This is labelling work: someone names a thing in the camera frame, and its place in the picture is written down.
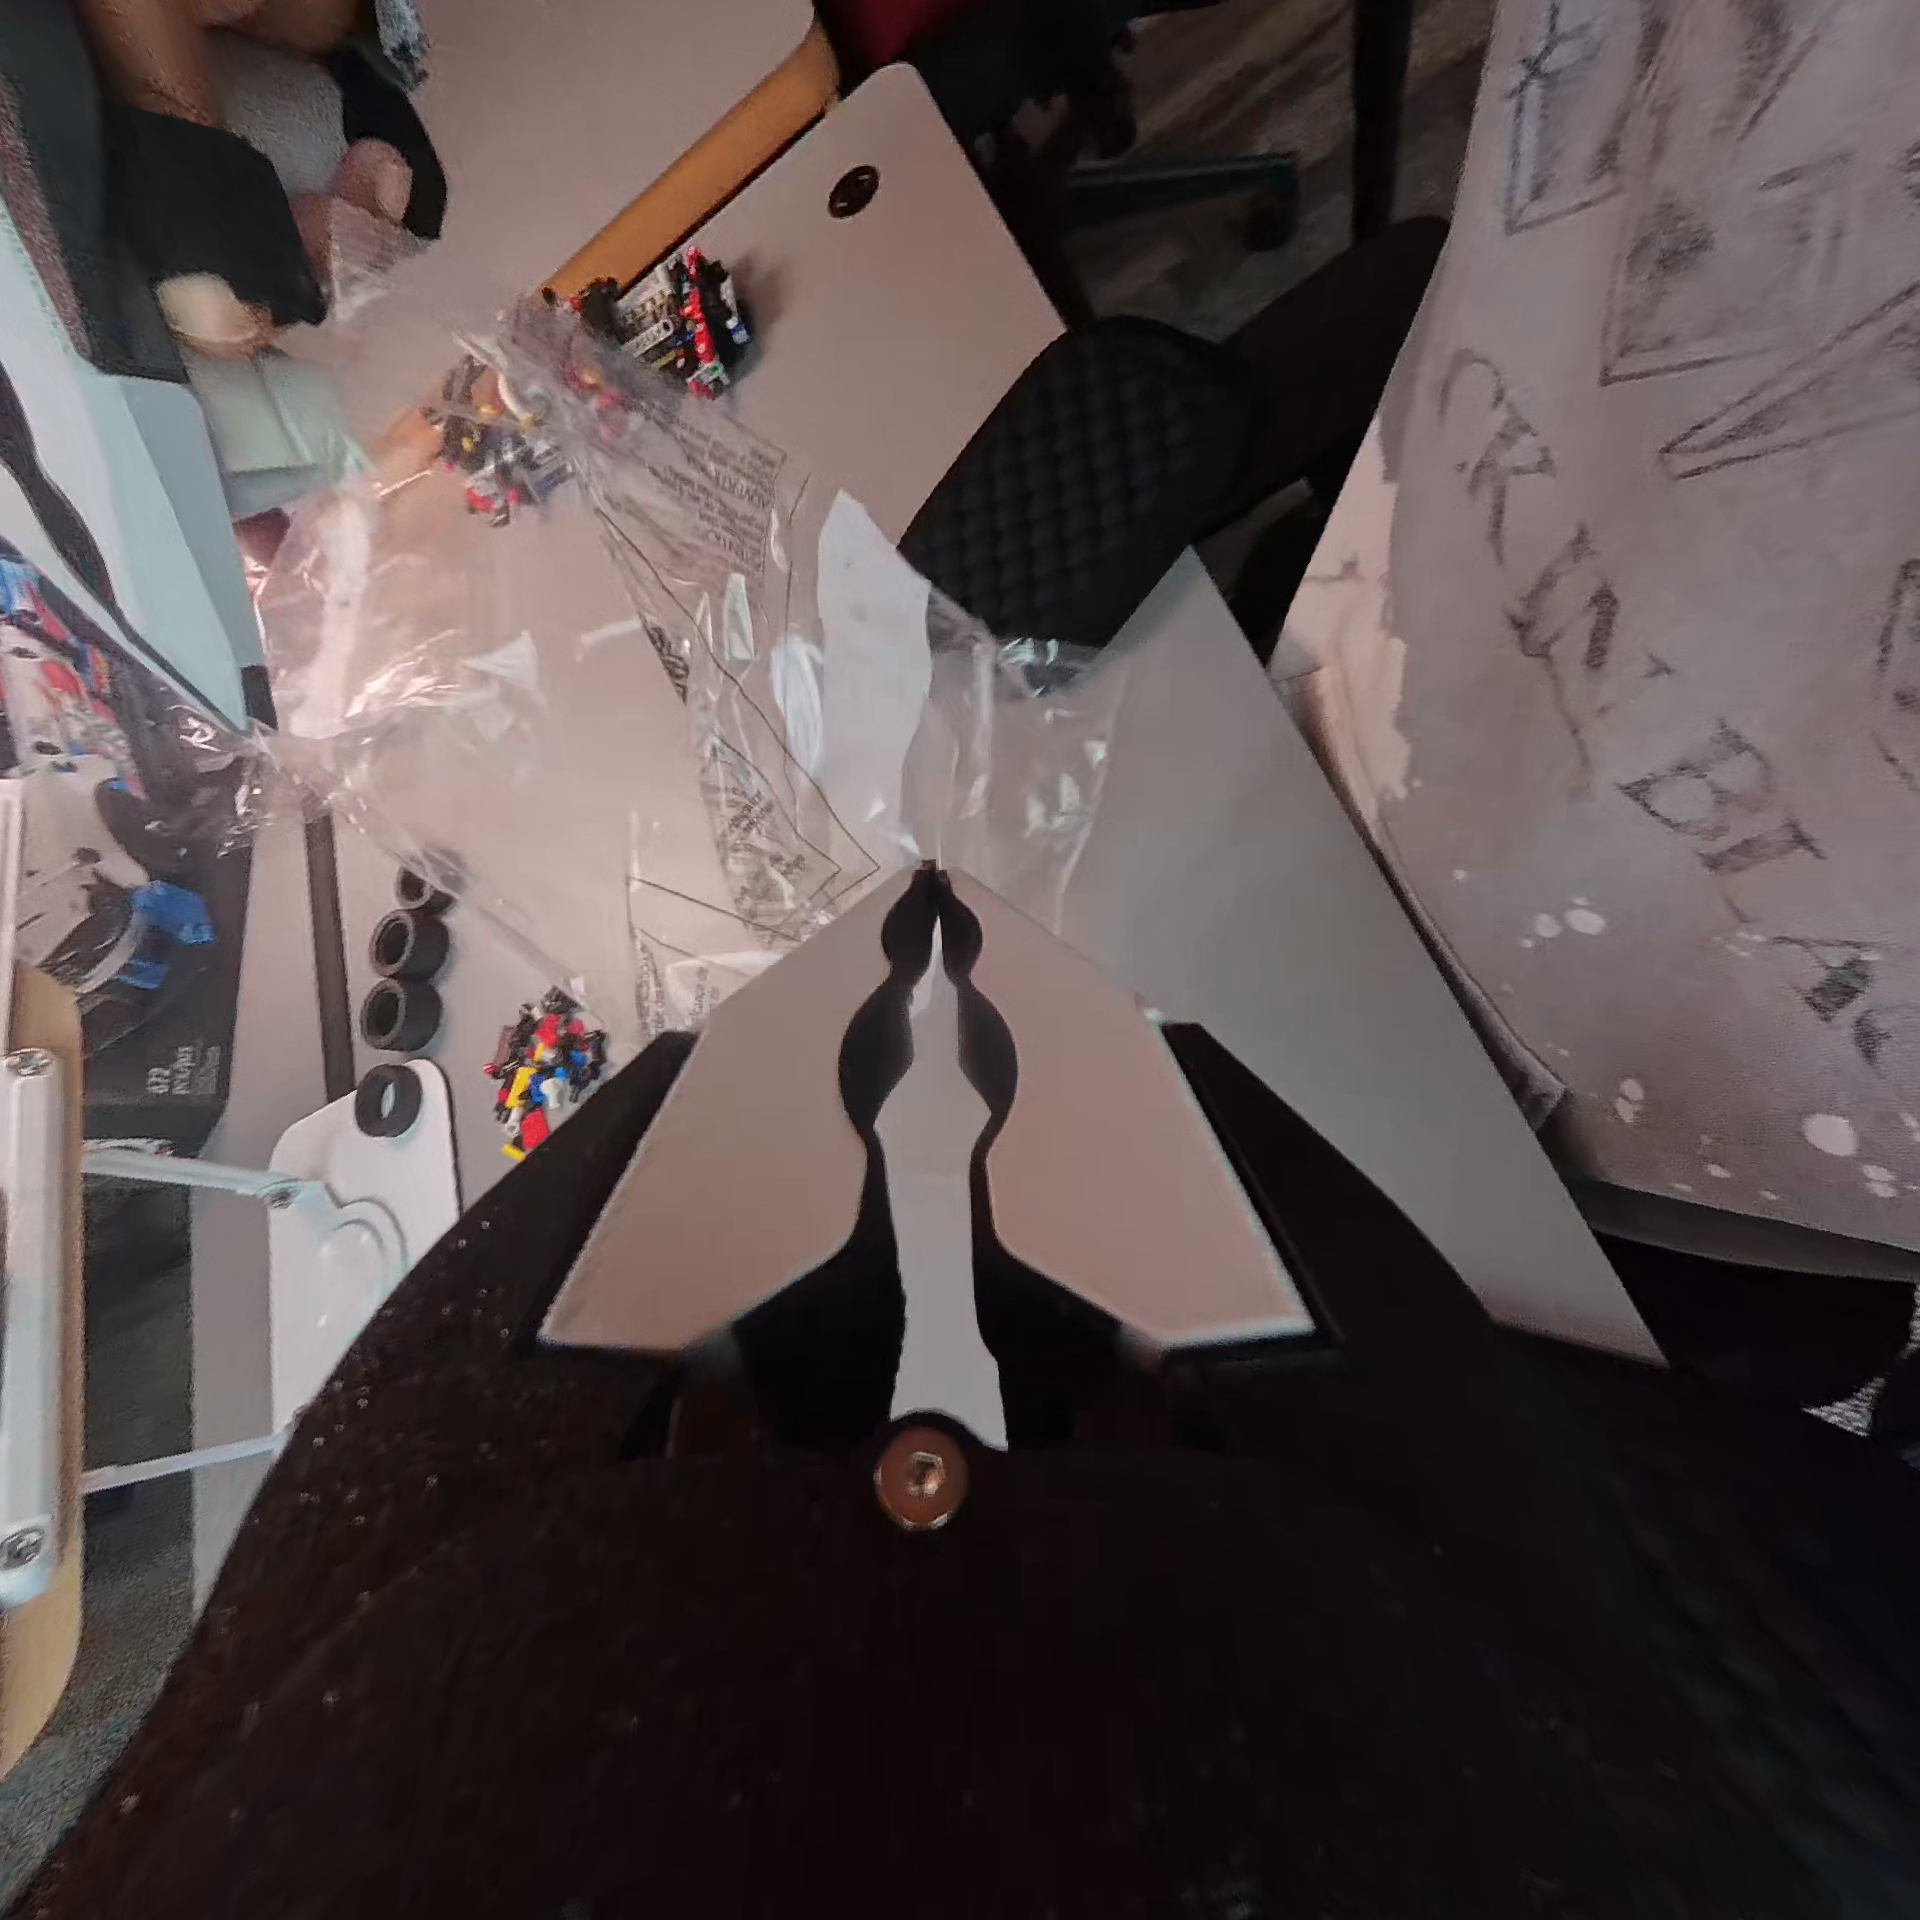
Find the clear plastic bag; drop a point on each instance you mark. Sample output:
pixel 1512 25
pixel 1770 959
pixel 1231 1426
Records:
pixel 720 675

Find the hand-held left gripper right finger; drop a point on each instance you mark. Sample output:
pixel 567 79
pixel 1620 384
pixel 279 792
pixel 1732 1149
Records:
pixel 1126 1170

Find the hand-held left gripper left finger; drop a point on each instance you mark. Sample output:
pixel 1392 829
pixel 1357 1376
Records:
pixel 751 1170

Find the person's grey printed shirt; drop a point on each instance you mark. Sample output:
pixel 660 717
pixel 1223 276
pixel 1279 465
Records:
pixel 1652 600

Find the partly built toy car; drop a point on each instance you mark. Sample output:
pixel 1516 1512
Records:
pixel 676 306

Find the loose colourful toy bricks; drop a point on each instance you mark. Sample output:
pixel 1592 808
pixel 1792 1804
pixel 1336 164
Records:
pixel 494 442

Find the white book stand wooden board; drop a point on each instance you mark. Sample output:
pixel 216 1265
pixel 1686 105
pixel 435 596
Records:
pixel 359 1224

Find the pile of mixed small bricks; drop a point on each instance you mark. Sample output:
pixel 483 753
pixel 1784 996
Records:
pixel 542 1058

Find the black toy car box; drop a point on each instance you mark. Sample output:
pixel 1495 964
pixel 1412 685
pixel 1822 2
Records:
pixel 150 900

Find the black office chair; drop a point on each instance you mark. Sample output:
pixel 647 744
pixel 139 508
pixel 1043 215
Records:
pixel 1080 465

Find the black rubber toy tire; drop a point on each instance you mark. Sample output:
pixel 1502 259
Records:
pixel 375 1016
pixel 368 1101
pixel 408 887
pixel 388 944

